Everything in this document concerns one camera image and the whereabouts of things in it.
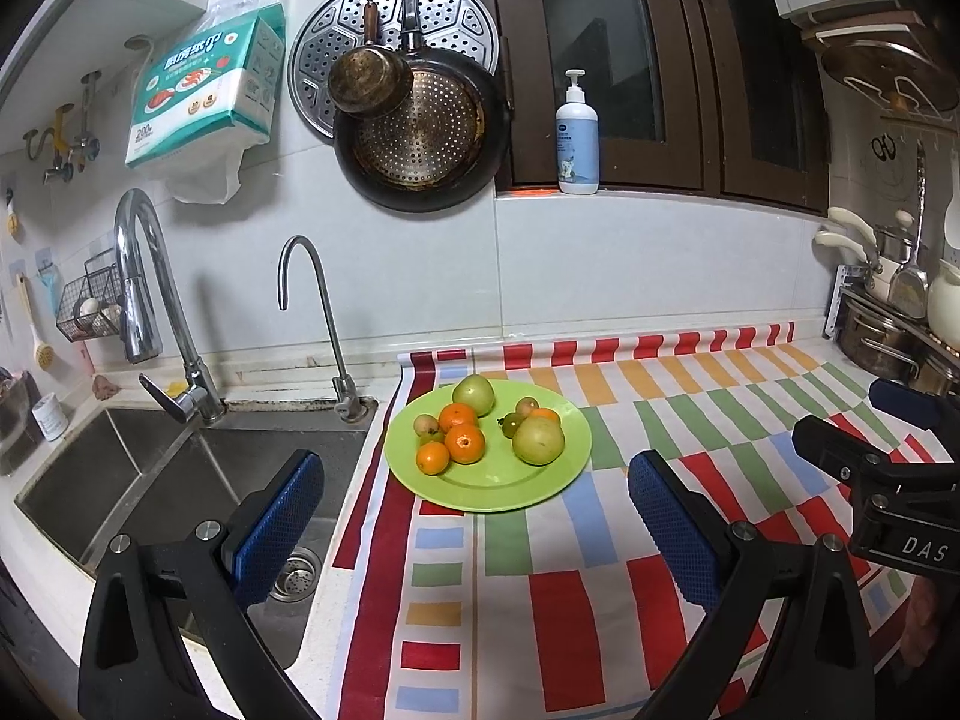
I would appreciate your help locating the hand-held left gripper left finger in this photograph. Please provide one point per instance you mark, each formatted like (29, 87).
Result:
(277, 517)

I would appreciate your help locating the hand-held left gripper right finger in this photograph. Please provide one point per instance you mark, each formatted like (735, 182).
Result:
(675, 532)

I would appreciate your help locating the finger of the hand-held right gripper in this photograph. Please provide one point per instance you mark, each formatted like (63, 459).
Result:
(840, 446)
(907, 399)

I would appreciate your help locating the yellow-green apple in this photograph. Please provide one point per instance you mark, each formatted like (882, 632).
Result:
(538, 441)

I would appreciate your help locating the small tan round fruit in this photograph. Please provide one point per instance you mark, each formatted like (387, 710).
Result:
(527, 406)
(425, 424)

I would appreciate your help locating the small orange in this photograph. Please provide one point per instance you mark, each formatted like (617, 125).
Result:
(546, 414)

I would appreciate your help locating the green plate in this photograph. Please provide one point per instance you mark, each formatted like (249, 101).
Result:
(495, 484)

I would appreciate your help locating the green apple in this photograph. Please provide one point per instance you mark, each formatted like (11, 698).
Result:
(472, 395)

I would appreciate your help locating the person's right hand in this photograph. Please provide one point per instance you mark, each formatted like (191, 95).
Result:
(919, 619)

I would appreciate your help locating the small steel pot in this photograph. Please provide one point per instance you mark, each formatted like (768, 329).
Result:
(937, 371)

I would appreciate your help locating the large steel pot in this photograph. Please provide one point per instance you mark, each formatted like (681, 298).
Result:
(870, 337)

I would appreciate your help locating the white ceramic pot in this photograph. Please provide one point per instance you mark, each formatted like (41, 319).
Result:
(946, 300)

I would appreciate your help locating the steel spatula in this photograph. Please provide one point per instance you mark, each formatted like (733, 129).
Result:
(910, 292)

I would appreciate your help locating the white dish rack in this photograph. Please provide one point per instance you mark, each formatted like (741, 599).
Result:
(832, 300)

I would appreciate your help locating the colourful striped tablecloth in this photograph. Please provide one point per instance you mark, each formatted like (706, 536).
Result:
(570, 600)

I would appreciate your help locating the thin gooseneck faucet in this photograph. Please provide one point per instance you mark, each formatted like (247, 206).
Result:
(346, 401)

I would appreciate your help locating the lidded steel pot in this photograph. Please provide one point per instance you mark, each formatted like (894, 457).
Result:
(892, 244)

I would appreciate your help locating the steel kitchen sink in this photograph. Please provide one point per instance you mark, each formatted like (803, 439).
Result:
(112, 465)

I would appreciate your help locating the white rice paddle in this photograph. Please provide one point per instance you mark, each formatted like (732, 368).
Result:
(954, 225)

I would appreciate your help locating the pink rag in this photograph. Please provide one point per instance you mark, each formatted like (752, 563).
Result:
(105, 385)

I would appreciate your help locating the black scissors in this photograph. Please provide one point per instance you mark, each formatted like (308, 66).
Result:
(885, 148)

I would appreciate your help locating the tall chrome kitchen faucet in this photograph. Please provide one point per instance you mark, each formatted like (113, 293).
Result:
(139, 300)

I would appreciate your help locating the wooden dish brush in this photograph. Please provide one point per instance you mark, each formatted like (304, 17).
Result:
(37, 352)

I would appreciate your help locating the round wooden lid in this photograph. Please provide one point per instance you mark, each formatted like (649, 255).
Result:
(862, 60)

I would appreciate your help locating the dark wooden window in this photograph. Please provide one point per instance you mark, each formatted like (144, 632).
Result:
(690, 90)

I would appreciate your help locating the white blue pump bottle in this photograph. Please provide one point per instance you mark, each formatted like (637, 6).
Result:
(577, 142)

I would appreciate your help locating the perforated bronze strainer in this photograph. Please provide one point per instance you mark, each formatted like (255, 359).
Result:
(427, 135)

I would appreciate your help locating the black frying pan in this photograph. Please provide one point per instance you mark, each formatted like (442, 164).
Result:
(491, 157)

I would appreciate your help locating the green white paper towel pack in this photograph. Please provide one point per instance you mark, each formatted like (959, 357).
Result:
(202, 105)

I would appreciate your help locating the small copper saucepan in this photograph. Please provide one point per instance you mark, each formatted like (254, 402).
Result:
(367, 82)

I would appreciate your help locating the perforated metal steamer tray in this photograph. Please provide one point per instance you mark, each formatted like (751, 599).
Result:
(450, 22)

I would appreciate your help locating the wall water tap fittings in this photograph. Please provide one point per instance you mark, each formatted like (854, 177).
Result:
(60, 142)

